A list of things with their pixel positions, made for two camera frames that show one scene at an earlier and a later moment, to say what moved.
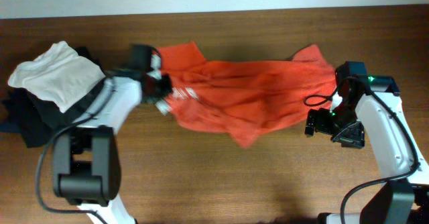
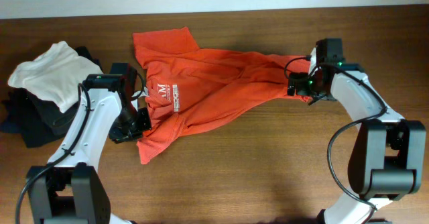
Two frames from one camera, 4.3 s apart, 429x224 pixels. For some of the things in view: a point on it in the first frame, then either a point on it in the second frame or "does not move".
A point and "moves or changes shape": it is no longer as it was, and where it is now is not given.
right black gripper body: x=342 y=129 → x=306 y=86
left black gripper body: x=164 y=88 → x=131 y=125
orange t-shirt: x=243 y=95 moves or changes shape
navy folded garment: x=8 y=127 does not move
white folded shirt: x=59 y=75 does not move
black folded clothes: x=36 y=121 does not move
